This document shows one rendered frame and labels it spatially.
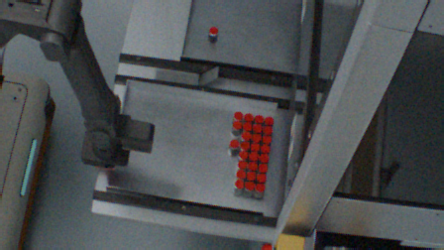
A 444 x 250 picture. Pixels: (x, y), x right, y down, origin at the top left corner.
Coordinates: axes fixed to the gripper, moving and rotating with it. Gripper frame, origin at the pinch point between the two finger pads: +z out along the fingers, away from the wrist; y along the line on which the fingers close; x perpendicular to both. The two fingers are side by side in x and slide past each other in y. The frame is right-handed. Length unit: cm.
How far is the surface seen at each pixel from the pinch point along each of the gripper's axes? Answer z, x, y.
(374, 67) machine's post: -80, -12, 40
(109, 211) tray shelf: 2.3, -9.8, 2.1
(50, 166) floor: 90, 33, -27
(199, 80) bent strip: 1.3, 24.5, 17.0
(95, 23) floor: 90, 88, -23
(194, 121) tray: 1.7, 14.5, 17.3
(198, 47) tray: 1.6, 33.4, 15.4
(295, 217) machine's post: -18.0, -12.0, 39.6
